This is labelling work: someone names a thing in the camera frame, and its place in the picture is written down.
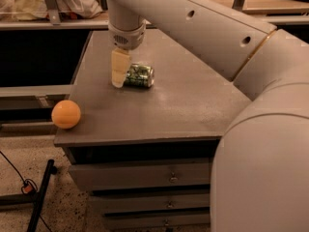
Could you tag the bottom grey drawer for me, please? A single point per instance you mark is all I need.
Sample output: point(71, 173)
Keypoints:
point(156, 220)

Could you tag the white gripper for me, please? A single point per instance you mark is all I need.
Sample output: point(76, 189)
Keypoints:
point(127, 39)

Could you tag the green soda can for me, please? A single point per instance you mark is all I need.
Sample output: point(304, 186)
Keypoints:
point(140, 75)

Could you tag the middle grey drawer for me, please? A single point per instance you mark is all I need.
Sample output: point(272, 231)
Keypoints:
point(156, 201)

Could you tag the grey drawer cabinet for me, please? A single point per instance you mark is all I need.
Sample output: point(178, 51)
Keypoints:
point(182, 116)

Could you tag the grey drawer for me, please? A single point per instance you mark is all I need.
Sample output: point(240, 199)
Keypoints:
point(156, 220)
point(156, 201)
point(141, 174)

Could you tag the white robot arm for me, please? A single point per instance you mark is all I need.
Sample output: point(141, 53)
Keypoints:
point(260, 172)

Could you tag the black stand leg left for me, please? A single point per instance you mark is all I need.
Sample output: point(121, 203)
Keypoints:
point(31, 194)

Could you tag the white crumpled cloth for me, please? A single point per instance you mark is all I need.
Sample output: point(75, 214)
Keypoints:
point(27, 10)

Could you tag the orange ball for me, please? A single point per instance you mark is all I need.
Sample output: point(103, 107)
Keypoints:
point(66, 114)

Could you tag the top grey drawer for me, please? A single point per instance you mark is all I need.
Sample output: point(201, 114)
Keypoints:
point(141, 174)

